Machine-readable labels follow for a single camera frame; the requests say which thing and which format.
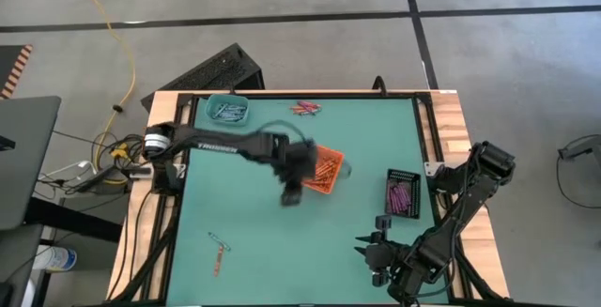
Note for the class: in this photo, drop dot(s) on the orange plastic basket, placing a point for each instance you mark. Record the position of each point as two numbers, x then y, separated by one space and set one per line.
328 175

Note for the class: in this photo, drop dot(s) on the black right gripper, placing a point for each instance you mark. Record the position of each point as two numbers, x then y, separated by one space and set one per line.
392 260

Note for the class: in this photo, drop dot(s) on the grey metal stand foot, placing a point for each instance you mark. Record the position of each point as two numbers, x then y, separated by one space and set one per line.
582 146

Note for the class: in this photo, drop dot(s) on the black table edge frame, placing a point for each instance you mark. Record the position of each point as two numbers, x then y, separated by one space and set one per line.
328 95

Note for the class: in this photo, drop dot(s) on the white blue plastic bottle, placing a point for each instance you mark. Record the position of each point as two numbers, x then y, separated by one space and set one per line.
56 257

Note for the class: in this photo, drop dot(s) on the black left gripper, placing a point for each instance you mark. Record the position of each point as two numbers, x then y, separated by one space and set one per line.
298 161

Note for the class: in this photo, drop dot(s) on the black perforated metal case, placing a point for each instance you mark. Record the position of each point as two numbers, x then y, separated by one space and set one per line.
211 72

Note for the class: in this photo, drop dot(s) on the orange crayon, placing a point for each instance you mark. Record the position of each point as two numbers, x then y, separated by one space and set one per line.
296 108
300 112
219 260

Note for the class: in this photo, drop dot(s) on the teal plastic bin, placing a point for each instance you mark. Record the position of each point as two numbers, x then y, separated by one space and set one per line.
212 102

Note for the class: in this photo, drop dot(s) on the green table mat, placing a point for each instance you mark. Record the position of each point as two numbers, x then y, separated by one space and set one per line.
282 260

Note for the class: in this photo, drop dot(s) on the purple crayon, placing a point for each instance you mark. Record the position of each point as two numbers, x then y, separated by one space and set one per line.
310 105

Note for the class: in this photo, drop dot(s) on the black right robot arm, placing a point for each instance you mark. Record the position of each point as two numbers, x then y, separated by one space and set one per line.
469 189

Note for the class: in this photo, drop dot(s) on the black plastic basket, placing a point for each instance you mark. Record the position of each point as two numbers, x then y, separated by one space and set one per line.
406 175

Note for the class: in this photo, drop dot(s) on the grey desk top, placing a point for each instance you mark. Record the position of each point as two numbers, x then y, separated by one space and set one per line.
23 157

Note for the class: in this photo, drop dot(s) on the black mat orange striped edge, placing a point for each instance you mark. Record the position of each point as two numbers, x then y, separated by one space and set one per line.
9 67

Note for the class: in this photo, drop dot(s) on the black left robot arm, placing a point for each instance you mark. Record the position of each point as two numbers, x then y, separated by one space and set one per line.
211 146

